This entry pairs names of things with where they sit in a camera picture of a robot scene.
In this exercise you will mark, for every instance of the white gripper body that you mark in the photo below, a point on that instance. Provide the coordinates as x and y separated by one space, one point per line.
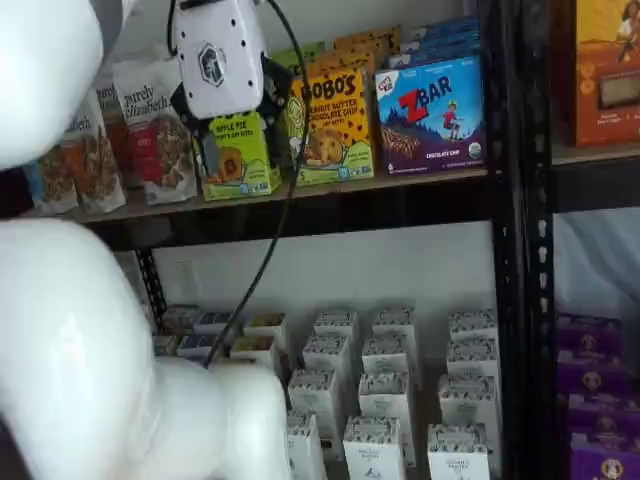
220 55

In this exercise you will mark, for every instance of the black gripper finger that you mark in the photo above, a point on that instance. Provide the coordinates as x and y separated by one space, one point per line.
277 90
210 150

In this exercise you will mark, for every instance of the green Bobo's apple pie box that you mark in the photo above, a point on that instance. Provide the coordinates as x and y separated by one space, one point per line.
250 165
300 52

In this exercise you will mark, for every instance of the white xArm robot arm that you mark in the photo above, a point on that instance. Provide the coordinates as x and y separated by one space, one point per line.
75 350

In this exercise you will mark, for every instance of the yellow Bobo's peanut butter box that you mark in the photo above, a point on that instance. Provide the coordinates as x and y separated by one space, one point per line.
370 35
360 47
340 150
345 62

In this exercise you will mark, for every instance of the wooden shelf board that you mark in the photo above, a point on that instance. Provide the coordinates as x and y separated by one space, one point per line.
400 180
595 152

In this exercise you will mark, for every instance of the blue Zbar chocolate chip box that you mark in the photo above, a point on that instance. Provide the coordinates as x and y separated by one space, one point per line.
445 42
450 26
435 56
430 120

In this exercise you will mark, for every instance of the small white snack box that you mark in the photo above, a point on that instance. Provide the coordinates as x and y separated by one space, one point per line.
166 345
255 352
212 322
195 345
180 319
267 327

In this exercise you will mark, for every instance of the white Organic Pantry box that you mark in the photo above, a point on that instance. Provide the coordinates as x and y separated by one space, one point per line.
326 357
395 322
336 325
472 360
386 357
385 400
302 450
472 325
312 400
374 450
469 405
459 455

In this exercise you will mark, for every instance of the large orange cardboard box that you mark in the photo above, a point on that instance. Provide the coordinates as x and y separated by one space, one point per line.
600 75

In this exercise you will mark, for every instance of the purple snack box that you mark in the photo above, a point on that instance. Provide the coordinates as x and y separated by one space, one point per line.
607 462
590 332
595 375
605 417

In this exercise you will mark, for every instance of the white red Purely Elizabeth bag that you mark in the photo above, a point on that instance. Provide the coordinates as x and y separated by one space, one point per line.
155 145

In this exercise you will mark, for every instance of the white orange granola bag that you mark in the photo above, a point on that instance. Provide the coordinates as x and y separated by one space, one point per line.
112 130
95 170

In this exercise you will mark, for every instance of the black metal shelf frame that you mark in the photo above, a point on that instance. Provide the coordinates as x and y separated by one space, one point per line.
540 150
505 250

